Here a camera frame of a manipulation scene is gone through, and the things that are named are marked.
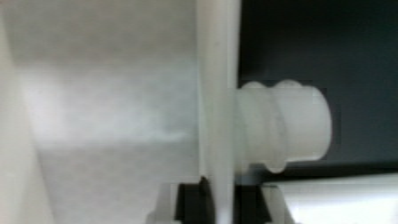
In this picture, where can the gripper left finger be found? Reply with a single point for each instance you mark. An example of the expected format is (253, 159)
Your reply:
(184, 204)

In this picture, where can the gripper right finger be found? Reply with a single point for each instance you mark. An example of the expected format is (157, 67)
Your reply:
(260, 205)

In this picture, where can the white cabinet door panel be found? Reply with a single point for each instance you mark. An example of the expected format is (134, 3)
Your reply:
(120, 106)

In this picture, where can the white cabinet body box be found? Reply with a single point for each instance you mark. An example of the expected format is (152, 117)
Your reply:
(352, 200)

